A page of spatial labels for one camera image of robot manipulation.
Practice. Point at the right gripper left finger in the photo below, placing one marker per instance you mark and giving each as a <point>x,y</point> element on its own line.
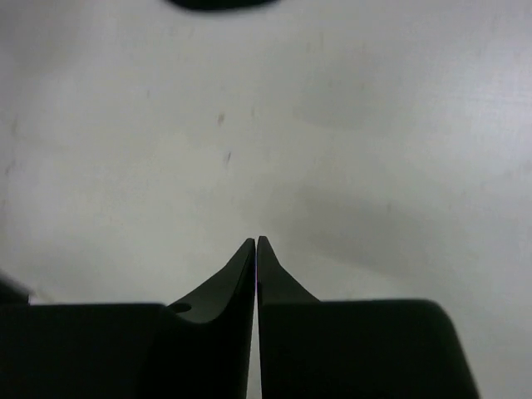
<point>196,347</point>

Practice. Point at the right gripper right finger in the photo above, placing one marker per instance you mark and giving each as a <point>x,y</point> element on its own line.
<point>380,348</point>

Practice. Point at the black tank top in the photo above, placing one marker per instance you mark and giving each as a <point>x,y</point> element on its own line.
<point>219,5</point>

